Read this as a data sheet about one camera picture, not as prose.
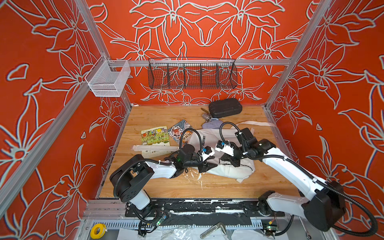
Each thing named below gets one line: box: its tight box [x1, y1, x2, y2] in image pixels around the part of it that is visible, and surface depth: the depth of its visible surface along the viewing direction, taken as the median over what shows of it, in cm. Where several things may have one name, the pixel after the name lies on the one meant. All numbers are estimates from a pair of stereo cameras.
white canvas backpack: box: [132, 121, 278, 183], surface depth 72 cm
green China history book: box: [141, 125, 170, 146], surface depth 102 cm
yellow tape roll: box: [90, 223, 107, 240], surface depth 69 cm
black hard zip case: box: [208, 98, 243, 118], surface depth 114 cm
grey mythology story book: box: [167, 119, 194, 146], surface depth 106 cm
